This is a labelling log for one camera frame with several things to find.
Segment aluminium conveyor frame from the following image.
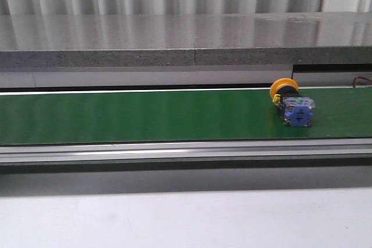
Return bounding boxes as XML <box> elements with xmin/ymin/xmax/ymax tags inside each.
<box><xmin>1</xmin><ymin>88</ymin><xmax>371</xmax><ymax>173</ymax></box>

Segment grey speckled stone counter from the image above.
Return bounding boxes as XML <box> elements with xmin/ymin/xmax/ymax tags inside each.
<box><xmin>0</xmin><ymin>11</ymin><xmax>372</xmax><ymax>89</ymax></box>

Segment green conveyor belt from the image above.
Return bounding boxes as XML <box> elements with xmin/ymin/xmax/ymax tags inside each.
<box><xmin>1</xmin><ymin>88</ymin><xmax>371</xmax><ymax>145</ymax></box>

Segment red and black wires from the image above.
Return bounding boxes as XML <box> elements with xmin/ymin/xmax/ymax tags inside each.
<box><xmin>352</xmin><ymin>76</ymin><xmax>372</xmax><ymax>88</ymax></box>

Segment yellow push button switch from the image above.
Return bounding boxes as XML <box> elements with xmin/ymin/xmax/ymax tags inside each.
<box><xmin>270</xmin><ymin>78</ymin><xmax>315</xmax><ymax>127</ymax></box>

